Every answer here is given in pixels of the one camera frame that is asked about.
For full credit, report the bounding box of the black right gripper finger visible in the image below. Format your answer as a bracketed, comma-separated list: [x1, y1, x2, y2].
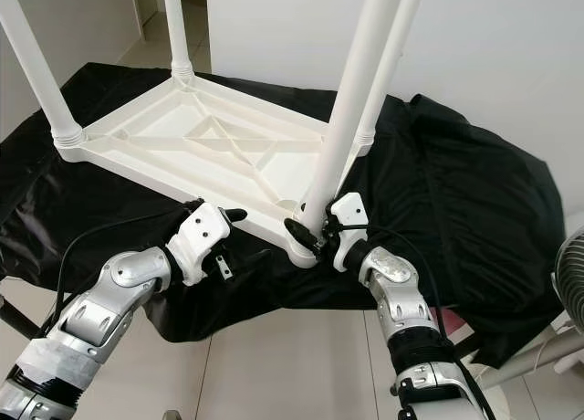
[285, 217, 320, 251]

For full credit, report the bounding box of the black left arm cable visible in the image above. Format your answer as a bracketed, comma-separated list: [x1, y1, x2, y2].
[55, 199, 202, 319]

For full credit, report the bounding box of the white plastic table leg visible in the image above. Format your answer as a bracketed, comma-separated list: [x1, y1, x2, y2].
[162, 0, 195, 81]
[354, 0, 428, 156]
[0, 0, 89, 152]
[297, 0, 407, 235]

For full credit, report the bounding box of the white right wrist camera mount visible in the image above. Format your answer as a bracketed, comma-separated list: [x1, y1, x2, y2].
[331, 192, 370, 273]

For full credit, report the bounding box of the pink cushioned seat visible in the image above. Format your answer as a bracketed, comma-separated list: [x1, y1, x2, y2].
[443, 306, 477, 335]

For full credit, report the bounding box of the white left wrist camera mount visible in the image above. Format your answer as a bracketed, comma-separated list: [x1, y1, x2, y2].
[166, 201, 232, 287]

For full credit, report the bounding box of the white plastic table top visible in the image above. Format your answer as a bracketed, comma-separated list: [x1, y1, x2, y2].
[68, 73, 375, 268]

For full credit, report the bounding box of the white fan head grille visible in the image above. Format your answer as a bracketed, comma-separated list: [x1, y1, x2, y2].
[552, 226, 584, 326]

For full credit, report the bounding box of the black cloth cover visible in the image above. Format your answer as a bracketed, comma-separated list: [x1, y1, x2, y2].
[0, 62, 563, 366]

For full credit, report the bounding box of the white metal pole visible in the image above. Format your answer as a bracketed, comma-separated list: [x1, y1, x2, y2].
[479, 333, 584, 390]

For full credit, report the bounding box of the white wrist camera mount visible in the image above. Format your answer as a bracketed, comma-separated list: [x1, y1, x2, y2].
[166, 201, 232, 287]
[331, 192, 370, 273]

